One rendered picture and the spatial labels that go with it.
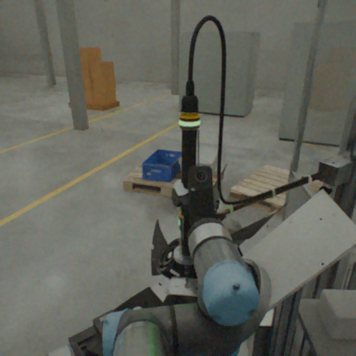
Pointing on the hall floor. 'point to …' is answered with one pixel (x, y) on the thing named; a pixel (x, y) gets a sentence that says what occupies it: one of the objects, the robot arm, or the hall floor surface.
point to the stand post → (284, 325)
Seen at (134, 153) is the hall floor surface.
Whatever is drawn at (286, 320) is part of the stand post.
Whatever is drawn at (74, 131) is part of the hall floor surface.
